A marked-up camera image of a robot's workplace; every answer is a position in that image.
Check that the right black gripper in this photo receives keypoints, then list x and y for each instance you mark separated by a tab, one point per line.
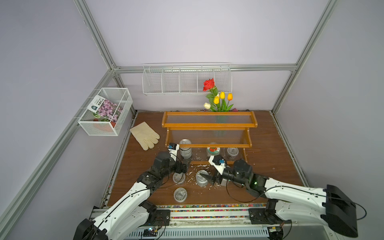
211	178

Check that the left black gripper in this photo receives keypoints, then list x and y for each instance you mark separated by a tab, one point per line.
179	169

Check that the clear small plastic tub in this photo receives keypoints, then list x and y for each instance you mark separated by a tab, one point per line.
179	178

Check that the orange wooden glass shelf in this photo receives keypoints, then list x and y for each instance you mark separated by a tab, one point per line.
202	129

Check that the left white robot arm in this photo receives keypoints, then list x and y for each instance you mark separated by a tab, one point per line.
132	198

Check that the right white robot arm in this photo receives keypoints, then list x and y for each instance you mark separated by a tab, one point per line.
330	207

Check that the tomato label seed jar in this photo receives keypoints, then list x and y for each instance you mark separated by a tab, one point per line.
213	150

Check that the clear tub lower shelf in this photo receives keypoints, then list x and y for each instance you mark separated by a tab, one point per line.
232	153

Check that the purple flower seed packet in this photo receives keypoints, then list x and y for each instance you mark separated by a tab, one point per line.
104	110

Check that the cream work glove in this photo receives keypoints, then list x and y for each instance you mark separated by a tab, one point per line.
145	136

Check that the teal glass vase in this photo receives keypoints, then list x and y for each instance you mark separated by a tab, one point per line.
222	118

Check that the artificial flower bouquet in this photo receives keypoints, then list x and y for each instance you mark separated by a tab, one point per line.
218	101

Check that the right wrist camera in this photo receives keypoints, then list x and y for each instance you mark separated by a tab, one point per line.
219	163

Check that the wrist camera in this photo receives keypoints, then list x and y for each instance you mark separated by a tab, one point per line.
173	150
219	163

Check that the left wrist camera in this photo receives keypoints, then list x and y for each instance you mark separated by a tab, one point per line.
173	150

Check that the metal base rail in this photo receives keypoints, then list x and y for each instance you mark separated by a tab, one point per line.
233	220

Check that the long white wire basket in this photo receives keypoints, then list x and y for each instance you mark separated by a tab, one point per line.
175	79

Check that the small white wire basket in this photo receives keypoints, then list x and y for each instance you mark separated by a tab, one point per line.
95	127

